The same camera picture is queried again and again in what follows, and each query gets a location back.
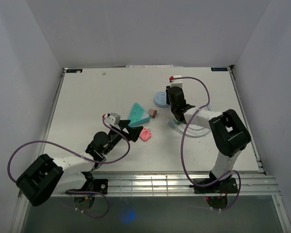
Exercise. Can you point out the green two-tone plug adapter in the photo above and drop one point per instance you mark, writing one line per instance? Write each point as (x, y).
(177, 122)

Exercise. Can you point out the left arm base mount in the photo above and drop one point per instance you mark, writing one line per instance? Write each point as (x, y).
(97, 187)

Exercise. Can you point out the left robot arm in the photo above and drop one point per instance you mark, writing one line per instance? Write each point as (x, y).
(48, 175)

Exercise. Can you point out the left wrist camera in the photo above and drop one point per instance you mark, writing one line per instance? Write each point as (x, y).
(112, 119)

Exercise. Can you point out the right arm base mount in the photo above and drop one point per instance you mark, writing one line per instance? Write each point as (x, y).
(227, 185)

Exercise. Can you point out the right blue corner label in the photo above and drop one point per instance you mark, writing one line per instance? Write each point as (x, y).
(219, 69)

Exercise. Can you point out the blue corner label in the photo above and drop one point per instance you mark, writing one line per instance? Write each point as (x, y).
(74, 70)
(219, 69)

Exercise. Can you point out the left blue corner label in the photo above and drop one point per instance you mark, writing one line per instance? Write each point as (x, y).
(74, 70)

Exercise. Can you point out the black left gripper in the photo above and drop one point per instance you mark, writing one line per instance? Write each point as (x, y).
(133, 132)

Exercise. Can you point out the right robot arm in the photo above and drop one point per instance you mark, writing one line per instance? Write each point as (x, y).
(229, 133)

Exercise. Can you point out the pink socket adapter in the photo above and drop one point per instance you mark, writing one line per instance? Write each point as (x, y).
(145, 134)

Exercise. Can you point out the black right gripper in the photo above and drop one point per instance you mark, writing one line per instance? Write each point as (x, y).
(167, 97)

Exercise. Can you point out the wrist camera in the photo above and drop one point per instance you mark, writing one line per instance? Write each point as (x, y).
(112, 119)
(176, 81)

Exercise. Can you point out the aluminium front rail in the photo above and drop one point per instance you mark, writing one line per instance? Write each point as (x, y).
(177, 184)

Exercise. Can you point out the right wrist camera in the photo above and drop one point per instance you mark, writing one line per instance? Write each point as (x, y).
(176, 81)

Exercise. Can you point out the light blue round power strip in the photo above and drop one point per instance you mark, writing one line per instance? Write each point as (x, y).
(160, 99)

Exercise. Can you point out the brown two-tone plug adapter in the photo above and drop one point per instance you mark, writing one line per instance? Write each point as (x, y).
(153, 113)

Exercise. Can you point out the teal triangular power strip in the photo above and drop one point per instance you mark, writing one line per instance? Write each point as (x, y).
(138, 115)

